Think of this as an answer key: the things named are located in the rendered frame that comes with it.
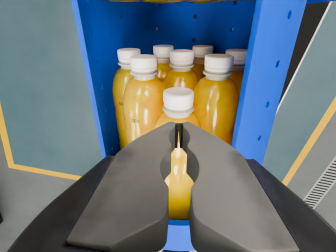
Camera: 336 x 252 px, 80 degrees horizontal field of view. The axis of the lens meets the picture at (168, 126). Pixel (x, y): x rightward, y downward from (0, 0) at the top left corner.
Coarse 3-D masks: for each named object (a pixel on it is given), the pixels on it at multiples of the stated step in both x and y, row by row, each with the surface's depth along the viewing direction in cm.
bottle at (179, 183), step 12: (192, 108) 26; (168, 120) 25; (180, 120) 25; (192, 120) 25; (180, 156) 26; (180, 168) 26; (168, 180) 28; (180, 180) 27; (168, 192) 29; (180, 192) 29; (168, 204) 30; (180, 204) 30; (168, 216) 31; (180, 216) 31
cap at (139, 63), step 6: (138, 54) 30; (144, 54) 30; (150, 54) 30; (132, 60) 27; (138, 60) 27; (144, 60) 27; (150, 60) 27; (156, 60) 28; (132, 66) 28; (138, 66) 27; (144, 66) 27; (150, 66) 28; (156, 66) 29
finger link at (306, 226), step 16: (256, 176) 8; (272, 176) 8; (272, 192) 7; (288, 192) 7; (288, 208) 6; (304, 208) 6; (288, 224) 6; (304, 224) 6; (320, 224) 6; (304, 240) 6; (320, 240) 5
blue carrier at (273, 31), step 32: (96, 0) 31; (256, 0) 16; (288, 0) 17; (96, 32) 32; (128, 32) 38; (160, 32) 41; (192, 32) 41; (224, 32) 38; (256, 32) 17; (288, 32) 19; (96, 64) 32; (256, 64) 18; (288, 64) 23; (96, 96) 32; (256, 96) 20; (96, 128) 34; (256, 128) 22; (256, 160) 26
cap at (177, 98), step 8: (168, 88) 26; (176, 88) 26; (184, 88) 26; (168, 96) 24; (176, 96) 24; (184, 96) 24; (192, 96) 25; (168, 104) 24; (176, 104) 24; (184, 104) 24; (192, 104) 26
